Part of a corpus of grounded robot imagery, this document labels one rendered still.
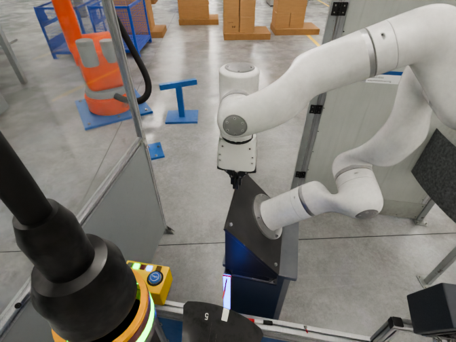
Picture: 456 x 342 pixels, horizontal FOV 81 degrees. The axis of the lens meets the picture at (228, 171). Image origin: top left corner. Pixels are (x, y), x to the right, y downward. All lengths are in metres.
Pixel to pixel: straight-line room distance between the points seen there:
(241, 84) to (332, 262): 2.01
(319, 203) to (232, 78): 0.56
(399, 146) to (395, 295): 1.77
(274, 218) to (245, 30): 7.00
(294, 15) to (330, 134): 6.42
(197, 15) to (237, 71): 8.86
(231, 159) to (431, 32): 0.45
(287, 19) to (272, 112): 7.87
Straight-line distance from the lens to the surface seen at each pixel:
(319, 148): 2.26
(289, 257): 1.21
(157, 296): 1.00
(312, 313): 2.16
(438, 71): 0.64
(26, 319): 1.31
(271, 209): 1.03
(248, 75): 0.56
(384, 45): 0.58
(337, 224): 2.65
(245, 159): 0.67
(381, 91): 2.11
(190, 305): 0.80
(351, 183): 0.92
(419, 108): 0.80
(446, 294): 0.95
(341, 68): 0.56
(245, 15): 7.71
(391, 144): 0.80
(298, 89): 0.53
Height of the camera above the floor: 1.94
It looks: 41 degrees down
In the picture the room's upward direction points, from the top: straight up
